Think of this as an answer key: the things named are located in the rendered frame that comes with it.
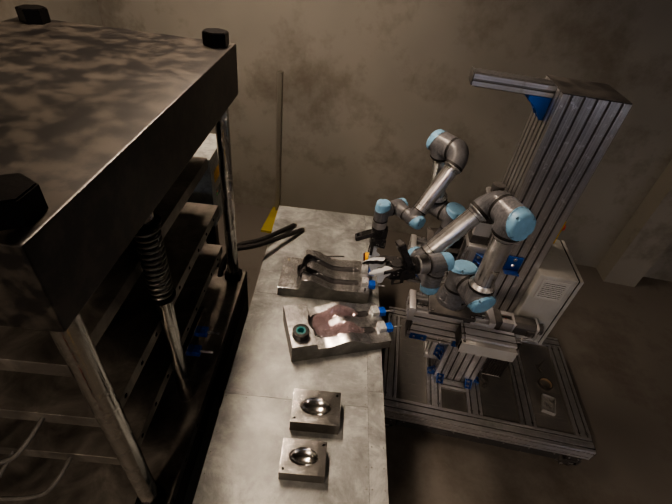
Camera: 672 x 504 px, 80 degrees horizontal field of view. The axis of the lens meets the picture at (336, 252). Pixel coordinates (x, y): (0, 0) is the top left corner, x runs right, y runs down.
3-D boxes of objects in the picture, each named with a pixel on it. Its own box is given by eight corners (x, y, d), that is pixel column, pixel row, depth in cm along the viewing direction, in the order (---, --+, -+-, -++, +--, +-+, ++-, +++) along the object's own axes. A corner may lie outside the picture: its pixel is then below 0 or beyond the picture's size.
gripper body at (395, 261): (389, 285, 150) (418, 281, 154) (392, 266, 146) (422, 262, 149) (381, 273, 156) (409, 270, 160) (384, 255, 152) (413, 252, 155)
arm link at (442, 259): (452, 276, 158) (458, 259, 153) (427, 279, 155) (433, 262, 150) (442, 263, 164) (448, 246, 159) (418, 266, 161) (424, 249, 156)
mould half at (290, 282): (366, 273, 243) (370, 256, 235) (366, 304, 223) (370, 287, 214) (284, 263, 242) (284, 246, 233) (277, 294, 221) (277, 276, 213)
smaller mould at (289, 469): (325, 448, 160) (327, 441, 156) (323, 483, 150) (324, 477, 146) (283, 444, 159) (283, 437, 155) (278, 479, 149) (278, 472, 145)
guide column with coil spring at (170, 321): (202, 427, 196) (155, 203, 114) (199, 438, 191) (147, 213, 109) (191, 426, 196) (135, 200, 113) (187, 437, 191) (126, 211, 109)
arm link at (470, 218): (492, 174, 160) (399, 252, 174) (509, 188, 152) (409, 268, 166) (503, 190, 168) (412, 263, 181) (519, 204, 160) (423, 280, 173)
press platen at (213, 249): (222, 252, 215) (222, 245, 212) (132, 466, 130) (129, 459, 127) (83, 236, 213) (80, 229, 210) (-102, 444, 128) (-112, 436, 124)
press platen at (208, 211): (219, 213, 199) (218, 205, 196) (113, 429, 114) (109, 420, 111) (68, 196, 197) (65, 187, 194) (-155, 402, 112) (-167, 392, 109)
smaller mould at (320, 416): (339, 401, 176) (341, 392, 172) (337, 434, 165) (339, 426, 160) (293, 396, 176) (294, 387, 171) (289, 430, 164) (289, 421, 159)
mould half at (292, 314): (373, 309, 221) (376, 295, 214) (389, 347, 202) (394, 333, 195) (282, 320, 208) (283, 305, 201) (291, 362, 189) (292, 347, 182)
